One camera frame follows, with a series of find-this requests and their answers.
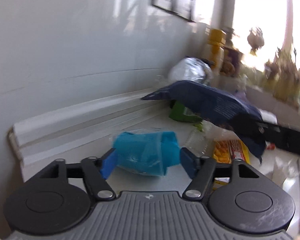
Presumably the yellow cap white bottle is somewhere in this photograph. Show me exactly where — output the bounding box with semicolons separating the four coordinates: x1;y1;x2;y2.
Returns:
202;29;226;75

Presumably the clear crumpled plastic bag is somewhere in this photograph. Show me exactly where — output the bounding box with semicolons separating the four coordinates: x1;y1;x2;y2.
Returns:
167;57;213;85

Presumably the jar with sprouting garlic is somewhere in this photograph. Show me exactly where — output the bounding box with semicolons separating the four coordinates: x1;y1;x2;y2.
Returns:
263;48;300;109

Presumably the yellow snack packet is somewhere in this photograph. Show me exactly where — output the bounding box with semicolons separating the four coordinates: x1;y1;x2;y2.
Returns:
212;139;251;190

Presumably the blue plastic bag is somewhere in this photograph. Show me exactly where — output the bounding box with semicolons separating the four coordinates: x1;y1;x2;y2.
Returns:
113;129;180;177

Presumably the purple instant noodle cup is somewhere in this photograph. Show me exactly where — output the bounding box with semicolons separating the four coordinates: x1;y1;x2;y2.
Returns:
220;46;243;77

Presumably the green vegetable package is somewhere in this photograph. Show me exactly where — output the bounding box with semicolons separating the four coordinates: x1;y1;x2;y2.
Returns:
169;100;203;132

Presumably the dark blue snack bag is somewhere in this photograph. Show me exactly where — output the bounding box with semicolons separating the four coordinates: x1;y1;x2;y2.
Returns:
141;80;266;162

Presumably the hanging garlic bunch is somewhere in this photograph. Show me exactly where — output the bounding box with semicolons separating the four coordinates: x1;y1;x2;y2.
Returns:
247;28;264;56

